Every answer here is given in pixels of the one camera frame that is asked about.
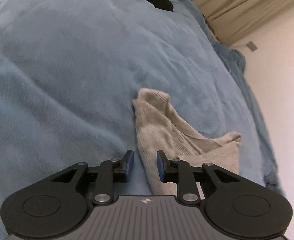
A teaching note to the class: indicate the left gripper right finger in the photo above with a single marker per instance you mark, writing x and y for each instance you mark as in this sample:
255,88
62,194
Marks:
179,172

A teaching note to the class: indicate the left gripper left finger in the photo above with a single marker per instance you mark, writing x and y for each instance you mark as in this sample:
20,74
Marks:
107,174

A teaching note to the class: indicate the grey knit polo shirt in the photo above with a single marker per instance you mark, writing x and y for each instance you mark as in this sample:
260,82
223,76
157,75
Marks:
159,127

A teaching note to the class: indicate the blue plush duvet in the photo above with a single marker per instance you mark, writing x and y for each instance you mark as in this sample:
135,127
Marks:
69,70

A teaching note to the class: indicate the beige drape curtain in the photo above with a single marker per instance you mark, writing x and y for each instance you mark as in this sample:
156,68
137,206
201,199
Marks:
232,20

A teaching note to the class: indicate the grey wall socket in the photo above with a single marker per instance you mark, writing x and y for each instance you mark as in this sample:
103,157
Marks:
251,46

